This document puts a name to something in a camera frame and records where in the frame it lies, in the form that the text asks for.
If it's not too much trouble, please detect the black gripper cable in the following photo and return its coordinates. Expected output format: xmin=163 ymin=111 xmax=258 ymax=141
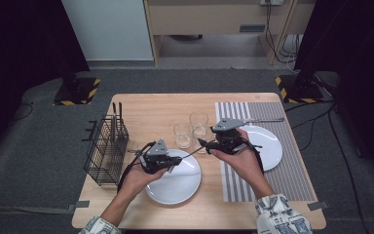
xmin=246 ymin=139 xmax=266 ymax=174
xmin=116 ymin=141 xmax=157 ymax=193

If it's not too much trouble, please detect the clear drinking glass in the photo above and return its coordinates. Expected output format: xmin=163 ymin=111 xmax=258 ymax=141
xmin=193 ymin=128 xmax=214 ymax=155
xmin=172 ymin=122 xmax=194 ymax=150
xmin=189 ymin=111 xmax=209 ymax=137

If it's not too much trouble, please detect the grey white striped placemat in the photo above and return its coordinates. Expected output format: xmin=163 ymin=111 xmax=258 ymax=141
xmin=214 ymin=101 xmax=317 ymax=203

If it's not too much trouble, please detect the black yellow-striped stand base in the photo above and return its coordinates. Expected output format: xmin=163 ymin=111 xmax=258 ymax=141
xmin=53 ymin=77 xmax=101 ymax=106
xmin=275 ymin=74 xmax=325 ymax=104

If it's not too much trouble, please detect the black curtain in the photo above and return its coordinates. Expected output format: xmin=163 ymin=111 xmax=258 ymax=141
xmin=0 ymin=0 xmax=91 ymax=170
xmin=293 ymin=0 xmax=374 ymax=183

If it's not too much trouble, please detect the white plate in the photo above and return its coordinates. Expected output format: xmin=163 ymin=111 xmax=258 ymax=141
xmin=144 ymin=148 xmax=203 ymax=206
xmin=237 ymin=125 xmax=283 ymax=173

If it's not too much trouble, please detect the person's left hand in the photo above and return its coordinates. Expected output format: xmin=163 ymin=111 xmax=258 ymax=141
xmin=120 ymin=162 xmax=168 ymax=200

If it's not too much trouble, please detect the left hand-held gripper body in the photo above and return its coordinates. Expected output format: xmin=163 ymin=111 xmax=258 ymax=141
xmin=128 ymin=138 xmax=176 ymax=176

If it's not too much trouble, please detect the person's right hand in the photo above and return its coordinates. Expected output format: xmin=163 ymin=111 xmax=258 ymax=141
xmin=208 ymin=128 xmax=265 ymax=197

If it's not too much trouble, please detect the black wire cutlery basket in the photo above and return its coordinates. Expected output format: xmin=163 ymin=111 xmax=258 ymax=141
xmin=81 ymin=115 xmax=131 ymax=187

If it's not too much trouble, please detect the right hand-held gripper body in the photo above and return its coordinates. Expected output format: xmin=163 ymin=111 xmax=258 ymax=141
xmin=207 ymin=117 xmax=257 ymax=155

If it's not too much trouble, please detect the long black floor cable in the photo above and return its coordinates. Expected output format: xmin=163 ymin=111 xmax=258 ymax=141
xmin=326 ymin=103 xmax=371 ymax=234

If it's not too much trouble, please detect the white panel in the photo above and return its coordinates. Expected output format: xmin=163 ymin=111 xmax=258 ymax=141
xmin=60 ymin=0 xmax=154 ymax=61

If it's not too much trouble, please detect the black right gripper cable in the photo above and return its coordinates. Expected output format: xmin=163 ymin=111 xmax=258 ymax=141
xmin=246 ymin=139 xmax=266 ymax=174

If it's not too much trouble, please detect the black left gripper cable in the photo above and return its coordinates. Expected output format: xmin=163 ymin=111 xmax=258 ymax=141
xmin=116 ymin=141 xmax=157 ymax=193

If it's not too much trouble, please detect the grey tape strip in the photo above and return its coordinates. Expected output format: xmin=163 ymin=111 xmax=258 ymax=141
xmin=0 ymin=200 xmax=91 ymax=215
xmin=307 ymin=200 xmax=330 ymax=212

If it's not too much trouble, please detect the silver table knife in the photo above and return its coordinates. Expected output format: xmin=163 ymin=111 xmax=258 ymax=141
xmin=244 ymin=118 xmax=285 ymax=123

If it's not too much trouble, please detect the light wooden desk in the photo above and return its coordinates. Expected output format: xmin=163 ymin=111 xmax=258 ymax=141
xmin=142 ymin=0 xmax=318 ymax=67

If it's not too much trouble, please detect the black cable bundle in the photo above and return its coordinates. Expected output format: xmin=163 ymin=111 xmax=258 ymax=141
xmin=264 ymin=3 xmax=301 ymax=64

